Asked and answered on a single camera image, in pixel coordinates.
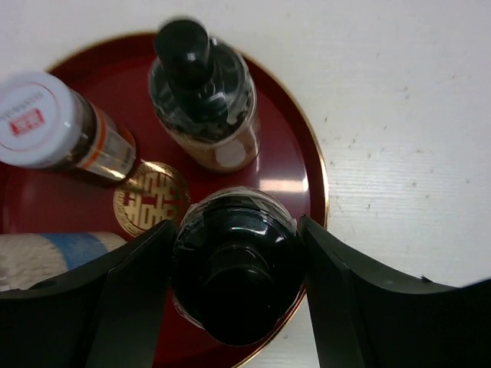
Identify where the silver-lid shaker blue label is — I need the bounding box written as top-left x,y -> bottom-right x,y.
1,232 -> 126,291

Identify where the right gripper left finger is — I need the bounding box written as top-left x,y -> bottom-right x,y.
1,220 -> 177,367

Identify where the brown spice bottle black cap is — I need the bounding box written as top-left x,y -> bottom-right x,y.
148,17 -> 262,173

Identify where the round red lacquer tray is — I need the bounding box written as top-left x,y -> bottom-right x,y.
1,34 -> 327,367

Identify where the white spice bottle black cap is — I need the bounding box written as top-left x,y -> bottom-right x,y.
170,186 -> 305,347

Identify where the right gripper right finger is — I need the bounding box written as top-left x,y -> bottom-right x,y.
299,217 -> 490,367

